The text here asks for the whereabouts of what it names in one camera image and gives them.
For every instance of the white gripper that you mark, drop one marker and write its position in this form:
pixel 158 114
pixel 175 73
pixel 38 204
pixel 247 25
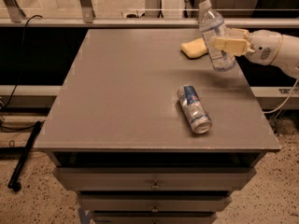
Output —
pixel 263 48

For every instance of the clear plastic water bottle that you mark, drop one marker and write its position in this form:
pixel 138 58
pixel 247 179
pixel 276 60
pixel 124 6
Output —
pixel 212 26

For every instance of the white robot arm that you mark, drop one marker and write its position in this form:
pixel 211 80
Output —
pixel 287 58

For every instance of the yellow sponge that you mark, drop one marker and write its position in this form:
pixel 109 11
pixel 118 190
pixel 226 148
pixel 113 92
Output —
pixel 194 49

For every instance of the blue silver energy drink can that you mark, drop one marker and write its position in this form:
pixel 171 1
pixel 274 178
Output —
pixel 194 112

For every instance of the grey drawer cabinet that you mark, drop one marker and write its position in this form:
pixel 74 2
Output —
pixel 119 109

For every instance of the top grey drawer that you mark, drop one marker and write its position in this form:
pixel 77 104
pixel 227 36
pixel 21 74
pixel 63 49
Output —
pixel 98 179

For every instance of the grey drawer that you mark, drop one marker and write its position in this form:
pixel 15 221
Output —
pixel 98 179
pixel 154 203
pixel 147 218

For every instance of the middle grey drawer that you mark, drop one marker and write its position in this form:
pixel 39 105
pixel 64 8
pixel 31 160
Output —
pixel 154 203

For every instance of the bottom grey drawer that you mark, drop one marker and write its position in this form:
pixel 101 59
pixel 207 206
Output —
pixel 147 218

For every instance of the black rod on floor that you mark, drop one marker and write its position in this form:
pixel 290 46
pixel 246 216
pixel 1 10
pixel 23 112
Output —
pixel 13 183

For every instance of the metal railing frame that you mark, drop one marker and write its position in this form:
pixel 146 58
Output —
pixel 273 14

